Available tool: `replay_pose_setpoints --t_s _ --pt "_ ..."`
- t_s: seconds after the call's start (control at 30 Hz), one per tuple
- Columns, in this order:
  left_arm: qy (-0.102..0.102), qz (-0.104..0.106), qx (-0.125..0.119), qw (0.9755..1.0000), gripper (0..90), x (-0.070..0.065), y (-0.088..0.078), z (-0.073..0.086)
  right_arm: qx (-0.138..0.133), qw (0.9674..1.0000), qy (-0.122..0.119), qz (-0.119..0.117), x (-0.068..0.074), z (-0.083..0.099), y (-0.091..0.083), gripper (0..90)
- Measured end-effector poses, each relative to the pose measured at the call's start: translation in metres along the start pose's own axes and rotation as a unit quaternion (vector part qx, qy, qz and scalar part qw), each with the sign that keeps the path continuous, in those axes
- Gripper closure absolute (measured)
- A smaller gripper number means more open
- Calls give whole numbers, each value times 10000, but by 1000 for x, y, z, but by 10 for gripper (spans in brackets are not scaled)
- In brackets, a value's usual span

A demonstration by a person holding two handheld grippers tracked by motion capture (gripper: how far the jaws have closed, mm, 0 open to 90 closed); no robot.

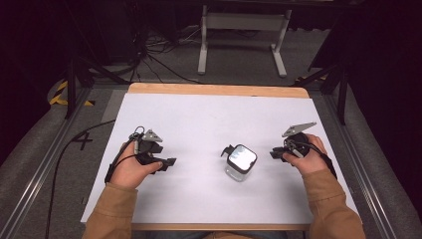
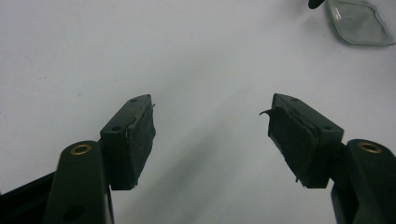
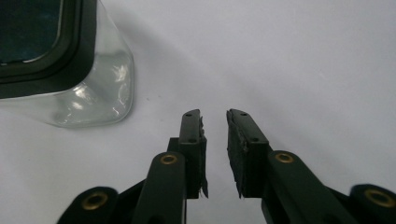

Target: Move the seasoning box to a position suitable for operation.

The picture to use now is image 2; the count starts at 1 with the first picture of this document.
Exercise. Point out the small black object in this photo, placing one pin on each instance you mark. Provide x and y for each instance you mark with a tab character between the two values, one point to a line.
315	3

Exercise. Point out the clear plastic container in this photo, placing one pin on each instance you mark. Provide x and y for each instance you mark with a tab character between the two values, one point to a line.
358	23

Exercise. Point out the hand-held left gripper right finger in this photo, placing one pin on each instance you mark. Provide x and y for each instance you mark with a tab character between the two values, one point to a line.
314	149

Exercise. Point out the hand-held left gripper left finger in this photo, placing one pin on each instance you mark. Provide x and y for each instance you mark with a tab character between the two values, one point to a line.
124	149

